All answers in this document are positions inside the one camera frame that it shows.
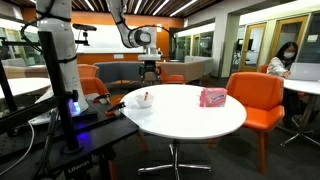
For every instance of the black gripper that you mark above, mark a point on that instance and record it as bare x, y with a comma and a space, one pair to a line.
150, 68

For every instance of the red marker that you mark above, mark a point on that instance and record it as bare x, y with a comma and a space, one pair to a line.
146, 95

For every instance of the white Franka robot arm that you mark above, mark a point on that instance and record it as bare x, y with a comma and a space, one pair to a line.
63, 50

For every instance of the small white bowl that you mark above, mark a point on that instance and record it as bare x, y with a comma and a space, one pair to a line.
143, 103

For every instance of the orange chair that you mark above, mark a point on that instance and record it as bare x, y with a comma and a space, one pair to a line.
95, 86
263, 68
175, 79
88, 70

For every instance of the grey sofa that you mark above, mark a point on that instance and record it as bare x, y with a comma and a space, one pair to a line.
116, 71

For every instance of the beige sofa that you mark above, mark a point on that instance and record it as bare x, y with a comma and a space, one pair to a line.
190, 70
23, 70

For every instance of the orange black clamp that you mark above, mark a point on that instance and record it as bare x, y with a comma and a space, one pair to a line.
115, 108
101, 97

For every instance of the soft rectangular packet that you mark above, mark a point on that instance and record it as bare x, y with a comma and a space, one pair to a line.
213, 97

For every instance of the black platform board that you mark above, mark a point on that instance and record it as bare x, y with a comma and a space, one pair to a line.
100, 133

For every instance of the chrome table base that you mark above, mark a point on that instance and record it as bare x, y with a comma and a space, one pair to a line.
174, 156

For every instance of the large orange armchair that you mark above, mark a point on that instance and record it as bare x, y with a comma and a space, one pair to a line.
256, 96

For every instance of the yellow framed glass door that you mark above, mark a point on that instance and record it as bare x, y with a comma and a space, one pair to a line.
288, 31
252, 46

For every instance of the black tripod head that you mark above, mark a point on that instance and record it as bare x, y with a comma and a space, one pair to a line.
78, 166

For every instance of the person wearing face mask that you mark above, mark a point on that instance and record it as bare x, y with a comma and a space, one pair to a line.
278, 65

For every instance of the black slanted stand beam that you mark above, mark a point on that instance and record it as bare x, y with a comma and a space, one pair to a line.
23, 115

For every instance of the round white side table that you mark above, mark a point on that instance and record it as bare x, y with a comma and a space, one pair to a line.
301, 86

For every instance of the silver laptop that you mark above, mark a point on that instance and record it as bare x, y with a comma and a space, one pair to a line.
305, 71

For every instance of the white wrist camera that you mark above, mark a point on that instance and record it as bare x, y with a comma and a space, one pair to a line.
150, 57

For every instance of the white wall board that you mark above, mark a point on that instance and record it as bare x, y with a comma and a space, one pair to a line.
106, 40

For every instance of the black stereo camera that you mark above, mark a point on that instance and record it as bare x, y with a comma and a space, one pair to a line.
84, 27

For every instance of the black vertical post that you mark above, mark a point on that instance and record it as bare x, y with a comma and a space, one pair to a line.
56, 90

